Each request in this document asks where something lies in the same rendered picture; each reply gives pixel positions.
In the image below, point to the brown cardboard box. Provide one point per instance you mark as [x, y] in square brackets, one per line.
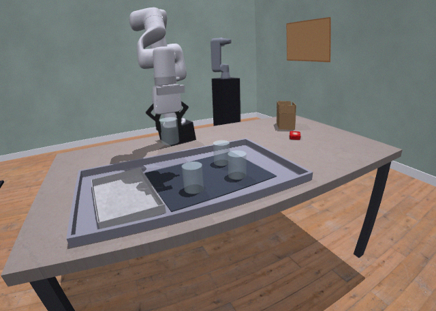
[287, 115]

